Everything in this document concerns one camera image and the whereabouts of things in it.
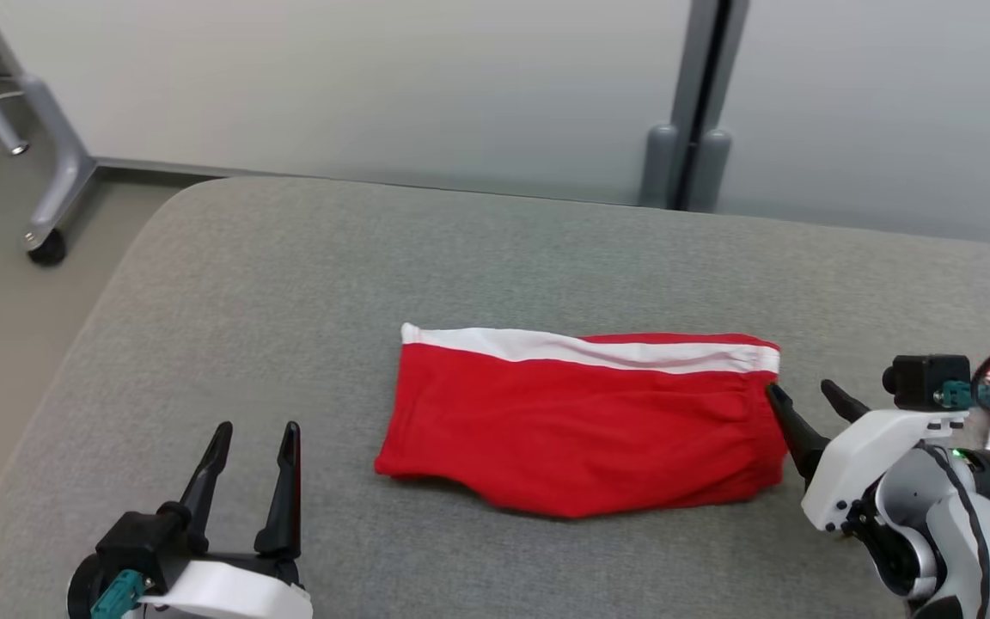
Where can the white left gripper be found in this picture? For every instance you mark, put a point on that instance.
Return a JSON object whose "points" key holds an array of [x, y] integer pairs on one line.
{"points": [[229, 593]]}

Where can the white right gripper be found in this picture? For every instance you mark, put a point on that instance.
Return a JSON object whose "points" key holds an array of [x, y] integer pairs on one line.
{"points": [[864, 456]]}

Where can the red shorts with white stripes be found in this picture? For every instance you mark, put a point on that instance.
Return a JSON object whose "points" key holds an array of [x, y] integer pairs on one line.
{"points": [[589, 430]]}

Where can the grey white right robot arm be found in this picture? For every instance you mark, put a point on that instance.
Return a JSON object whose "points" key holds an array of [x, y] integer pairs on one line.
{"points": [[950, 533]]}

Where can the grey fabric sofa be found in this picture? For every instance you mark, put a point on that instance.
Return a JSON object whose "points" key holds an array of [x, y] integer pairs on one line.
{"points": [[289, 284]]}

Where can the grey partition leg with caster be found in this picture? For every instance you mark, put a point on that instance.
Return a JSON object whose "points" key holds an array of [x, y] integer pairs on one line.
{"points": [[61, 163]]}

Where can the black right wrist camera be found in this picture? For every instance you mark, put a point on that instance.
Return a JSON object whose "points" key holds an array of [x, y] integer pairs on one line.
{"points": [[925, 380]]}

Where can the grey partition post foot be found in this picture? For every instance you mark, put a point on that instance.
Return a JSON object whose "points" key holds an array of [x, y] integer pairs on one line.
{"points": [[710, 172], [658, 168]]}

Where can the grey partition frame upright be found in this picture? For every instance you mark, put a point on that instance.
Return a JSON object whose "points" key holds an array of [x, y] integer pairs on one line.
{"points": [[693, 60]]}

